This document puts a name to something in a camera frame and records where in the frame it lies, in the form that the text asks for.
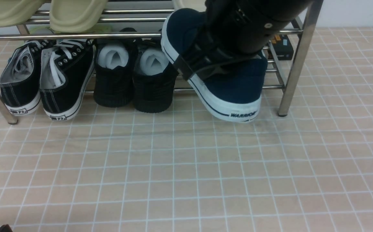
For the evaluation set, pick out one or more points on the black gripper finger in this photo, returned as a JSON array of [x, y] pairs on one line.
[[202, 55]]

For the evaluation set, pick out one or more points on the dark object bottom left corner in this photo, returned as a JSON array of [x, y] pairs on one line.
[[5, 228]]

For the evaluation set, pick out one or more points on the olive green slipper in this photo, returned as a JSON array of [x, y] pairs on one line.
[[75, 16], [14, 12]]

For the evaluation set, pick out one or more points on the olive green slipper far left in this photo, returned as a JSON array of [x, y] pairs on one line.
[[14, 12]]

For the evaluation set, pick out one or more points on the black canvas sneaker left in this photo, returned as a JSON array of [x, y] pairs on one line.
[[19, 82]]

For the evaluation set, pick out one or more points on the black knit shoe left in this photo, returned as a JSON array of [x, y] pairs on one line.
[[114, 63]]

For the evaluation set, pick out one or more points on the black knit shoe right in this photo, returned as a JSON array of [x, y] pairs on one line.
[[153, 78]]

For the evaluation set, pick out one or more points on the cream slipper left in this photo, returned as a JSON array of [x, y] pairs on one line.
[[198, 5]]

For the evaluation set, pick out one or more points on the black box behind rack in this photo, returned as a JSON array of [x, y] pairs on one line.
[[283, 47]]

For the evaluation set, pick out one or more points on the black canvas sneaker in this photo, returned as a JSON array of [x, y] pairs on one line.
[[19, 82], [66, 69]]

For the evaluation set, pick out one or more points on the black knit shoe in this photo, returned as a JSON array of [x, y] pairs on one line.
[[153, 78], [114, 63]]

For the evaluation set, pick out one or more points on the black canvas sneaker right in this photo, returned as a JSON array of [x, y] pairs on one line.
[[66, 69]]

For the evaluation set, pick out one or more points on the metal shoe rack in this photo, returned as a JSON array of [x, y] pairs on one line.
[[287, 84]]

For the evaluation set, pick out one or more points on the navy slip-on shoe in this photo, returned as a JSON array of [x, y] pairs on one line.
[[231, 93]]

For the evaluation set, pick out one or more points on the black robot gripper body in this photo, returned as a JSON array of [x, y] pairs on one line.
[[243, 27]]

